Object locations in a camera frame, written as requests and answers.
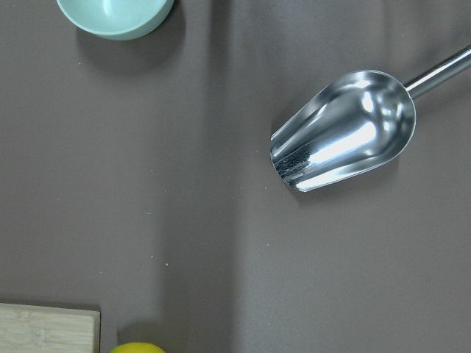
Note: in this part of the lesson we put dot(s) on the steel ice scoop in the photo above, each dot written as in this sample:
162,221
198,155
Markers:
359,122

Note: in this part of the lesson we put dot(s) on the yellow lemon far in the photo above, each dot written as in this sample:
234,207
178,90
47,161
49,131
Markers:
137,347

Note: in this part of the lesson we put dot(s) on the mint green bowl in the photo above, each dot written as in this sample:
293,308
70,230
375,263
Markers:
116,20

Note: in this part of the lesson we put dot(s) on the wooden cutting board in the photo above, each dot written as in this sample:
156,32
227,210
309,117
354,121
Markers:
29,328

